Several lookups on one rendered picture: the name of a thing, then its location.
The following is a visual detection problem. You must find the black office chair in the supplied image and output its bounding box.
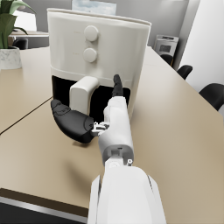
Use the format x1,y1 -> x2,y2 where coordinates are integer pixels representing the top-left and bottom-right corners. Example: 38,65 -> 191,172
176,64 -> 193,81
11,38 -> 29,51
159,53 -> 174,66
199,82 -> 224,112

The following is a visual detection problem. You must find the white cabinet appliance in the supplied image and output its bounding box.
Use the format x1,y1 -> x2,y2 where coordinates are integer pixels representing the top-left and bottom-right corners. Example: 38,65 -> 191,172
153,34 -> 179,57

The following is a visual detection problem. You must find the potted plant in marble pot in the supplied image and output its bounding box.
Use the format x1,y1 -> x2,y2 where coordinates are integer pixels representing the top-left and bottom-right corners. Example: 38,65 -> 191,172
0,0 -> 37,70

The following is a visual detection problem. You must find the pale air fryer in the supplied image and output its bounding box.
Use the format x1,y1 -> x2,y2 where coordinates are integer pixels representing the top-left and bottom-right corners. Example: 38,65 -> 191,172
46,8 -> 152,121

